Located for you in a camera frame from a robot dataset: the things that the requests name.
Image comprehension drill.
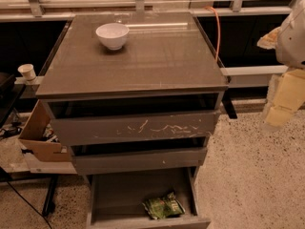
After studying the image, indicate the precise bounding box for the green jalapeno chip bag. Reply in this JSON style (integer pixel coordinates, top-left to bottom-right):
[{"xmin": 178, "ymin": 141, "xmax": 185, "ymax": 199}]
[{"xmin": 142, "ymin": 192, "xmax": 185, "ymax": 219}]

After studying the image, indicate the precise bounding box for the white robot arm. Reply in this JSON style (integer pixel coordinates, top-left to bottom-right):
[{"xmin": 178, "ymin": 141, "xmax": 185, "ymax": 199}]
[{"xmin": 257, "ymin": 0, "xmax": 305, "ymax": 132}]

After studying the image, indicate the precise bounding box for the grey drawer cabinet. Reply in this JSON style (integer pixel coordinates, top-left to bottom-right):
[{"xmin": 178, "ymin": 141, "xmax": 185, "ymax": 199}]
[{"xmin": 35, "ymin": 11, "xmax": 230, "ymax": 229}]

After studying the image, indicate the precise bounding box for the grey middle drawer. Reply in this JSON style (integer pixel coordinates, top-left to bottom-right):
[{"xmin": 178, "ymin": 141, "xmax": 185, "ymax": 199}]
[{"xmin": 72, "ymin": 137, "xmax": 207, "ymax": 175}]

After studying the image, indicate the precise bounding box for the grey drawer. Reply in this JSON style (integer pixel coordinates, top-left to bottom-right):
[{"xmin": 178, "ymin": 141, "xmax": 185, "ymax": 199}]
[
  {"xmin": 51, "ymin": 94, "xmax": 220, "ymax": 146},
  {"xmin": 87, "ymin": 168, "xmax": 210, "ymax": 229},
  {"xmin": 72, "ymin": 137, "xmax": 207, "ymax": 175}
]

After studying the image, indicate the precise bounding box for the grey top drawer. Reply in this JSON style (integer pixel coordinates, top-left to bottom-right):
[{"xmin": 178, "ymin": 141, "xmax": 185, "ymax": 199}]
[{"xmin": 51, "ymin": 94, "xmax": 220, "ymax": 146}]

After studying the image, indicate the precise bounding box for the grey bottom drawer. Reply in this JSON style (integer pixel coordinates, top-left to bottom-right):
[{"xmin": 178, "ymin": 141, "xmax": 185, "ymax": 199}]
[{"xmin": 87, "ymin": 168, "xmax": 210, "ymax": 229}]

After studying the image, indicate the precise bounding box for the white ceramic bowl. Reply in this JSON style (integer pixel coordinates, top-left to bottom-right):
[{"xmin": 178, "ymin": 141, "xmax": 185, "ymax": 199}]
[{"xmin": 95, "ymin": 23, "xmax": 130, "ymax": 51}]

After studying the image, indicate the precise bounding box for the white paper cup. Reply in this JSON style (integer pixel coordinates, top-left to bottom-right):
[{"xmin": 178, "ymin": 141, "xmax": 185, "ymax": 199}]
[{"xmin": 18, "ymin": 64, "xmax": 36, "ymax": 81}]

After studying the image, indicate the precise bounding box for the brown cardboard box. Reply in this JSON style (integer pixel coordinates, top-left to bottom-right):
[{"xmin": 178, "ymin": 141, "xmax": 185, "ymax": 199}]
[{"xmin": 19, "ymin": 101, "xmax": 71, "ymax": 162}]

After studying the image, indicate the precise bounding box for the black stand leg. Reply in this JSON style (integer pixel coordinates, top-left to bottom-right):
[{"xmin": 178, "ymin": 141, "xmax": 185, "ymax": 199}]
[{"xmin": 42, "ymin": 175, "xmax": 58, "ymax": 217}]

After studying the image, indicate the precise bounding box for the metal rail beam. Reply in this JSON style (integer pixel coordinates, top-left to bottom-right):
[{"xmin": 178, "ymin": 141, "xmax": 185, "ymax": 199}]
[{"xmin": 221, "ymin": 65, "xmax": 288, "ymax": 88}]

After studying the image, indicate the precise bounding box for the orange cable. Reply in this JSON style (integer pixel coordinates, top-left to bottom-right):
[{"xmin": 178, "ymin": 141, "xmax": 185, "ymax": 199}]
[{"xmin": 204, "ymin": 5, "xmax": 222, "ymax": 63}]

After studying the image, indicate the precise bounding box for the black floor cable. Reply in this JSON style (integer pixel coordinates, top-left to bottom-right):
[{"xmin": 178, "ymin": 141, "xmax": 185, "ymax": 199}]
[{"xmin": 0, "ymin": 172, "xmax": 53, "ymax": 229}]

